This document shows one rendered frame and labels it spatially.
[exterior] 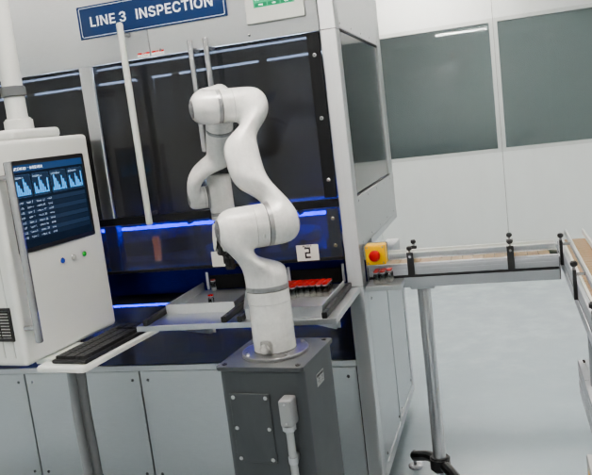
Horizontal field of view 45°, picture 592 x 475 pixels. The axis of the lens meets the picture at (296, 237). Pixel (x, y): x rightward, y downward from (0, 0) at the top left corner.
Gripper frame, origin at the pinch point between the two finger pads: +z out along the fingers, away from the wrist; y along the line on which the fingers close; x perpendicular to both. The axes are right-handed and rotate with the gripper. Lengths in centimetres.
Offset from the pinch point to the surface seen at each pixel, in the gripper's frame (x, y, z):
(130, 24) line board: -38, -9, -89
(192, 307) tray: -11.2, 10.1, 13.5
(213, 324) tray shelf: 5.3, 19.9, 16.0
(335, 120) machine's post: 32, -29, -45
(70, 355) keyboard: -36, 46, 21
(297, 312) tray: 31.7, 9.5, 13.9
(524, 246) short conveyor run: 87, -59, 7
